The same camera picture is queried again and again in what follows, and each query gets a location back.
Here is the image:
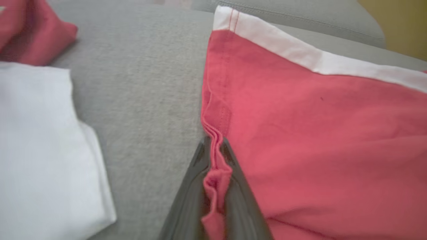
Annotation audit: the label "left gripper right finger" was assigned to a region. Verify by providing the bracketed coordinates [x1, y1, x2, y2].
[220, 137, 274, 240]

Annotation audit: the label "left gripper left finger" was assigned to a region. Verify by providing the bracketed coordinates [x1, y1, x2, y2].
[159, 136, 212, 240]

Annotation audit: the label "red shorts white band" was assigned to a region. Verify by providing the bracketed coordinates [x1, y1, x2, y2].
[200, 5, 427, 240]

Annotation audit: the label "red Bulls jersey white sleeves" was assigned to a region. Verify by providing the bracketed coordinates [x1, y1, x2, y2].
[0, 0, 117, 240]

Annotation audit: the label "grey sofa seat cushion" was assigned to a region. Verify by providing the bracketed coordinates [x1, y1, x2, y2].
[47, 0, 427, 240]

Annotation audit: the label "grey sofa back cushion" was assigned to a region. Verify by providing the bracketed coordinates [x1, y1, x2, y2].
[192, 0, 386, 49]

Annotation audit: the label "yellow sofa cushion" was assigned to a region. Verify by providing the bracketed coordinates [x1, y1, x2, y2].
[359, 0, 427, 62]

